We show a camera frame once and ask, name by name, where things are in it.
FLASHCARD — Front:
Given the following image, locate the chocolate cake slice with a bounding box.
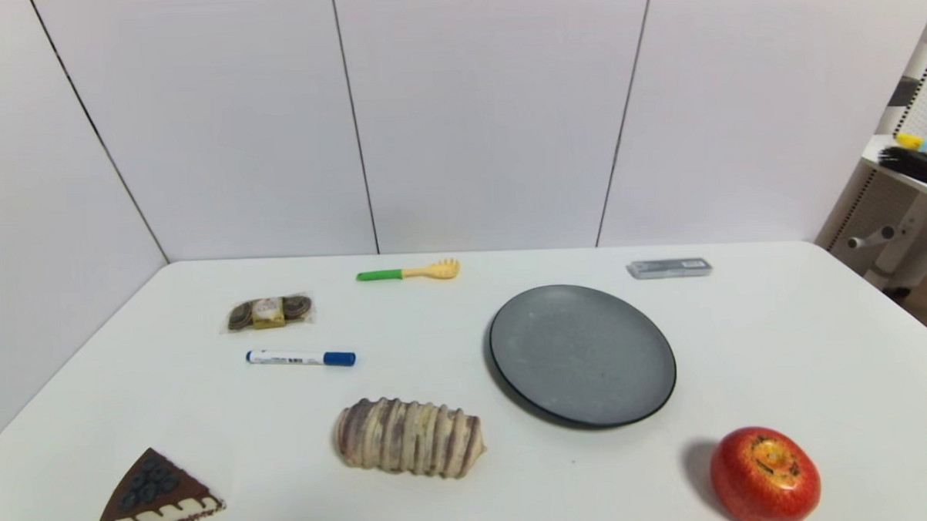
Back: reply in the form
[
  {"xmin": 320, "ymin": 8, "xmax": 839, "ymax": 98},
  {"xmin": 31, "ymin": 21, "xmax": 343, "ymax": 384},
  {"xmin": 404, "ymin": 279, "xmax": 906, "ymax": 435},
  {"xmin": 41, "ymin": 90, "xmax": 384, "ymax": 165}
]
[{"xmin": 96, "ymin": 445, "xmax": 227, "ymax": 521}]

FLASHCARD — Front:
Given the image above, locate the black bristle brush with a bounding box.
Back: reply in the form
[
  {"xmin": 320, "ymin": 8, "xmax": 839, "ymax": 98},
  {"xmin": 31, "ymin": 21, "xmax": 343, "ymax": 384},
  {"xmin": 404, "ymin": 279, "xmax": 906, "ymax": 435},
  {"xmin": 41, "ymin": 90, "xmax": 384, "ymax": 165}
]
[{"xmin": 878, "ymin": 145, "xmax": 927, "ymax": 188}]

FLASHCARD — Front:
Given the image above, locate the red apple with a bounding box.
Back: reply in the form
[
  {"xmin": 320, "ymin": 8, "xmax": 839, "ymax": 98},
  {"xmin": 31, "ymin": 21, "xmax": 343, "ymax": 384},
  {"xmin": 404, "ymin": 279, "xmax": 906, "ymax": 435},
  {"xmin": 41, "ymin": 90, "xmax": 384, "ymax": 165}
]
[{"xmin": 708, "ymin": 424, "xmax": 823, "ymax": 521}]

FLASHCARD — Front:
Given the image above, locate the beige perforated side panel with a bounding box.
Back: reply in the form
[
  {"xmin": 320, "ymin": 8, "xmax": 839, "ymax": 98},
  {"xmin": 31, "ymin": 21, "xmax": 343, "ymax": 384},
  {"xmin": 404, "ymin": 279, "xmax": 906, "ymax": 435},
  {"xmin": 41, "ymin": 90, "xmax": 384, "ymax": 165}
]
[{"xmin": 812, "ymin": 160, "xmax": 920, "ymax": 253}]

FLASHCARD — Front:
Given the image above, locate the small gray rectangular case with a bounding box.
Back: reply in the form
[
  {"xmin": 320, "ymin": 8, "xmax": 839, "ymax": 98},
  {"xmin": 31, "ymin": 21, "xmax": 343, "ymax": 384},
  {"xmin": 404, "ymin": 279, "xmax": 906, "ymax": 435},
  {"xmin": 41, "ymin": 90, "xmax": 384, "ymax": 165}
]
[{"xmin": 626, "ymin": 257, "xmax": 713, "ymax": 281}]

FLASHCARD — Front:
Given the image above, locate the gray round plate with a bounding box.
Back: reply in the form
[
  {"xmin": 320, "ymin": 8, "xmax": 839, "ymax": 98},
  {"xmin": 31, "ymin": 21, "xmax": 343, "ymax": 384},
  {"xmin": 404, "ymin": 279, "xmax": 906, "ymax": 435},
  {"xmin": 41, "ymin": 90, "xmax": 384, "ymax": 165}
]
[{"xmin": 487, "ymin": 280, "xmax": 680, "ymax": 433}]

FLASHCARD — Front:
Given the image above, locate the yellow toy fork green handle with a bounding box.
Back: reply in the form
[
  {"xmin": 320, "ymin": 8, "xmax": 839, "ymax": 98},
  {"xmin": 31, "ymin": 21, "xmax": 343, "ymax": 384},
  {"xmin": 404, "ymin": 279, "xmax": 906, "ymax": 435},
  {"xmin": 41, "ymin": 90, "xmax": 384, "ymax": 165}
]
[{"xmin": 355, "ymin": 257, "xmax": 462, "ymax": 284}]

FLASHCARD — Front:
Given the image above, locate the white marker with blue cap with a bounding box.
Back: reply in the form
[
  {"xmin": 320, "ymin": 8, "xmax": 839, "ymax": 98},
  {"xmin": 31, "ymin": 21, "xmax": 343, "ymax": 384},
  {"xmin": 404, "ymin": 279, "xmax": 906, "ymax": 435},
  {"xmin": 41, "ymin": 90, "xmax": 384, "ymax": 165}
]
[{"xmin": 245, "ymin": 346, "xmax": 357, "ymax": 371}]

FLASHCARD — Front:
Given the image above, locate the wrapped chocolate candy pack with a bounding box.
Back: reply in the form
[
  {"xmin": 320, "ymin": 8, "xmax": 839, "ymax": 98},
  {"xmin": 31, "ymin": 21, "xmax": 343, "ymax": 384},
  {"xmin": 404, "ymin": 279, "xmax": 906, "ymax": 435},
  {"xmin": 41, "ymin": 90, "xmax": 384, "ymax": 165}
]
[{"xmin": 220, "ymin": 292, "xmax": 317, "ymax": 334}]

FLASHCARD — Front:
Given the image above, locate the white desk leg frame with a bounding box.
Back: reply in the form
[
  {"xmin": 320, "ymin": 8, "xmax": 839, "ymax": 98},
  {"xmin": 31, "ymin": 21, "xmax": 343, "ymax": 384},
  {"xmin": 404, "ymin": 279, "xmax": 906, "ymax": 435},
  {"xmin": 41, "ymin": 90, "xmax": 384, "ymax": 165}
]
[{"xmin": 845, "ymin": 194, "xmax": 927, "ymax": 294}]

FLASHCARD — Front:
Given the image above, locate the purple striped bread roll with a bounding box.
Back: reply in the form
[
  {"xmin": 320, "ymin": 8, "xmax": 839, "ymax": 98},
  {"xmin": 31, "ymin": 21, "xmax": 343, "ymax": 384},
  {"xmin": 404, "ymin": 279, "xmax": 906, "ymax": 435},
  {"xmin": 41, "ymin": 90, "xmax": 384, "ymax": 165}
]
[{"xmin": 332, "ymin": 393, "xmax": 488, "ymax": 483}]

